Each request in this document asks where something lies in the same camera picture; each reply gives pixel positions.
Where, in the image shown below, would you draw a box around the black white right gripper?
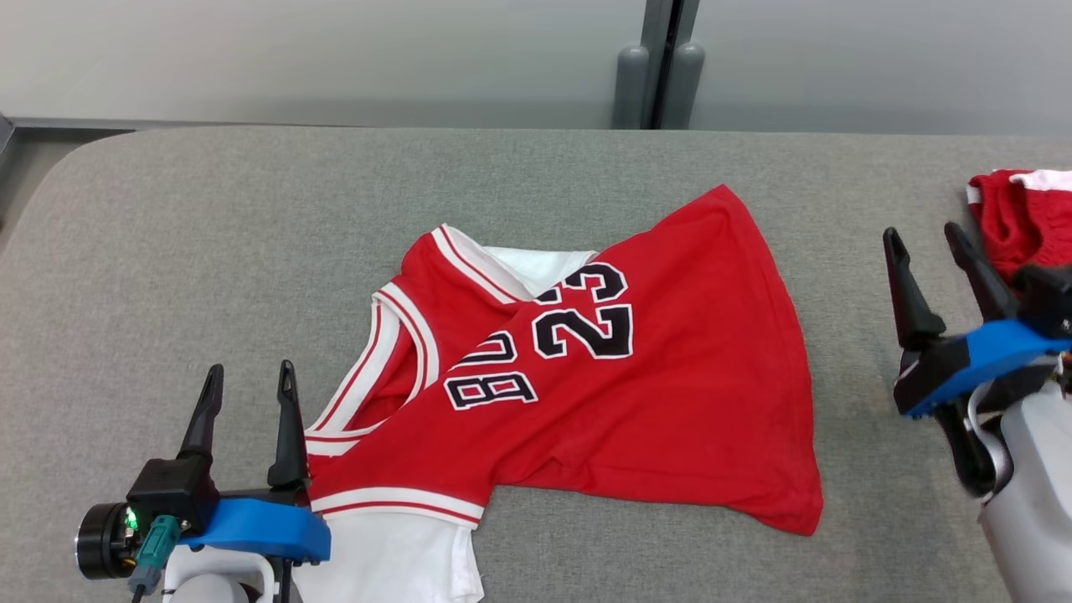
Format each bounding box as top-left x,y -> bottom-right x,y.
882,221 -> 1022,500

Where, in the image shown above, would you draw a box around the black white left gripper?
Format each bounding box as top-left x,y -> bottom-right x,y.
75,360 -> 310,581

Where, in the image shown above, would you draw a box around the red shorts with white band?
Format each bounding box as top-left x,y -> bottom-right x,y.
966,167 -> 1072,282

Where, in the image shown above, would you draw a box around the red basketball jersey number 23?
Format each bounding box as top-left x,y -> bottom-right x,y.
293,184 -> 825,603

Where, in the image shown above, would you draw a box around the teal left camera cable plug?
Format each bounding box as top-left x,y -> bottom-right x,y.
127,515 -> 182,597

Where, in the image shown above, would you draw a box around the grey metal partition post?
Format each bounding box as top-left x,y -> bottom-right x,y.
613,0 -> 706,131

